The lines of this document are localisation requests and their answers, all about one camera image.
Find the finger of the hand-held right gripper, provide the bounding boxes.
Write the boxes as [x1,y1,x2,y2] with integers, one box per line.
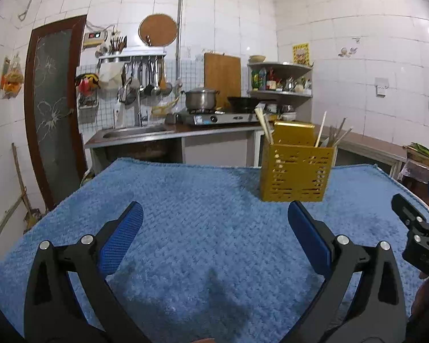
[402,225,429,279]
[391,193,429,236]

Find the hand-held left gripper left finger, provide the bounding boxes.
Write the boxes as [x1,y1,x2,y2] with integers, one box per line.
[23,201,151,343]

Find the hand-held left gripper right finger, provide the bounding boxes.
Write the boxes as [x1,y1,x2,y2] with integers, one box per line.
[288,201,408,343]

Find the yellow perforated utensil holder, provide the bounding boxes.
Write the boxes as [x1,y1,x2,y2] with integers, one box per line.
[260,121,335,202]

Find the dark wooden chopstick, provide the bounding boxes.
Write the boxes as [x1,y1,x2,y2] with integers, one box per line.
[329,118,347,147]

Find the person's right hand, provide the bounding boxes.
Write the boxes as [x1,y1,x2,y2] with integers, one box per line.
[411,272,429,317]

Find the side table with lace cloth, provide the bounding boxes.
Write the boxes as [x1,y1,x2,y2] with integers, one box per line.
[397,145,429,190]

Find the green vegetables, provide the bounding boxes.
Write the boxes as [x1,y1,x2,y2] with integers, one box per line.
[409,143,429,159]

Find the blue fluffy mat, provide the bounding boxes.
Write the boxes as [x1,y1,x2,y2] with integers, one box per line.
[0,157,429,343]

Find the steel kitchen sink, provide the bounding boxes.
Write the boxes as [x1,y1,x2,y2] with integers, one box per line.
[84,124,176,149]

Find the broom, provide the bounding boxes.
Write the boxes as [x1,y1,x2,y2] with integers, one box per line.
[0,143,40,254]

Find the yellow strainer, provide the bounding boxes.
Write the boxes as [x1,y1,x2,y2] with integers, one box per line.
[152,95,186,117]

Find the brown framed glass door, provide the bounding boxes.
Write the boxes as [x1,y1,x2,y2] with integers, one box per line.
[24,15,88,211]

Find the grey corner shelf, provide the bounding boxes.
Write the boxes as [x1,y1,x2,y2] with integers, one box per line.
[247,61,313,108]

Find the steel ladle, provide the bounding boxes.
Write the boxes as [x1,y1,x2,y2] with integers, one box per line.
[152,57,162,97]
[143,57,154,97]

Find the black wok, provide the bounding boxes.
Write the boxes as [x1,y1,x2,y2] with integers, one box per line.
[227,96,277,112]

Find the steel gas stove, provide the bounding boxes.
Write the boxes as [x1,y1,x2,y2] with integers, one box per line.
[177,109,277,126]

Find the steel cooking pot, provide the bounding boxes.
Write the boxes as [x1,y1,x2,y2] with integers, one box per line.
[184,87,220,111]

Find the white plastic bag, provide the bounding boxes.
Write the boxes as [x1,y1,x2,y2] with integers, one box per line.
[98,62,126,90]

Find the wooden spatula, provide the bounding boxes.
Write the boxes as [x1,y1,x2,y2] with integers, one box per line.
[159,57,173,93]

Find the wooden cutting board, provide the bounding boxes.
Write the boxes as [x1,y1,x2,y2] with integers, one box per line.
[204,52,242,109]

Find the knife holder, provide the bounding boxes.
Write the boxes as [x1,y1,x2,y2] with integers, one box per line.
[109,35,128,54]

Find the orange hanging bag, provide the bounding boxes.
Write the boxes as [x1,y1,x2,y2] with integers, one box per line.
[0,55,25,99]

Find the white electric box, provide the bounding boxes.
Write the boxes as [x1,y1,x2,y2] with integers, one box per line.
[83,30,108,47]

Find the round cork trivet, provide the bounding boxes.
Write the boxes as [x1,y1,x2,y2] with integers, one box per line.
[139,13,178,47]

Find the white wall socket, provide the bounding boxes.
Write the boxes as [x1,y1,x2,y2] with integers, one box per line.
[375,77,390,97]

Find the wire basket with bags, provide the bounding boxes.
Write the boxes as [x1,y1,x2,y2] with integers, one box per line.
[75,73,101,108]

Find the small wall decal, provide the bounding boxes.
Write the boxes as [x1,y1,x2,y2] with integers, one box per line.
[338,37,362,58]

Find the steel wall rack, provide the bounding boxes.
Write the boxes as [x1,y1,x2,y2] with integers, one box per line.
[98,47,167,61]

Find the yellow wall sticker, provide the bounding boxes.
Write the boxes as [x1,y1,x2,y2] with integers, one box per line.
[292,43,311,67]

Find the grey wall pipe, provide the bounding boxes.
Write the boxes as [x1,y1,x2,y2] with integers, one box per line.
[176,0,185,83]

